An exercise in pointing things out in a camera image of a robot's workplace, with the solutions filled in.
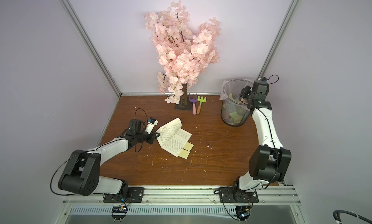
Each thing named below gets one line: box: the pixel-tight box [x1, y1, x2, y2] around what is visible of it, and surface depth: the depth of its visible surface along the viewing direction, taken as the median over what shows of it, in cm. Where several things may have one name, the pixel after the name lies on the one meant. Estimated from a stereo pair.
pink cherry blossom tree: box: [144, 0, 222, 107], surface depth 74 cm
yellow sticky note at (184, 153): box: [178, 148, 191, 160], surface depth 89 cm
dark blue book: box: [155, 117, 193, 158], surface depth 92 cm
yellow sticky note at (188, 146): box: [182, 141, 195, 152], surface depth 92 cm
